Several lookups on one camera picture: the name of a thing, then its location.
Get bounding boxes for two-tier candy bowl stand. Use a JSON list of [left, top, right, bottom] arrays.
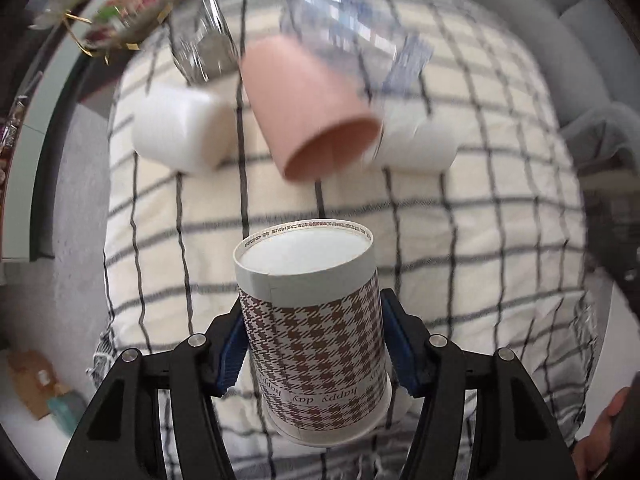
[[29, 0, 179, 58]]

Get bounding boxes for white plastic cup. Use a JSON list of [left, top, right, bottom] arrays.
[[131, 84, 236, 174]]

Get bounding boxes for person's hand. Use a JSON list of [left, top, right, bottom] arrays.
[[572, 387, 630, 480]]

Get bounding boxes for cardboard box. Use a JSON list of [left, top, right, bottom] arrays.
[[6, 350, 70, 420]]

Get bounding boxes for clear plastic cup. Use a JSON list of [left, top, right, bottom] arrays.
[[280, 0, 433, 96]]

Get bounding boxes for small white paper cup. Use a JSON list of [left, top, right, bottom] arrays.
[[361, 101, 458, 174]]

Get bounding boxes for houndstooth paper cup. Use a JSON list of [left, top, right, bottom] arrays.
[[233, 219, 392, 448]]

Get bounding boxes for checkered tablecloth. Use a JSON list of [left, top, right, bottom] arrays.
[[86, 0, 599, 480]]

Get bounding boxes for pink plastic cup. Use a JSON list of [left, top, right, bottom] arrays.
[[240, 35, 382, 182]]

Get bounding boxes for grey sectional sofa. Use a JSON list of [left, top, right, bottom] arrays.
[[475, 0, 639, 167]]

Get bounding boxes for clear ribbed glass cup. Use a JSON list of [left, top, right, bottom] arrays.
[[168, 0, 238, 86]]

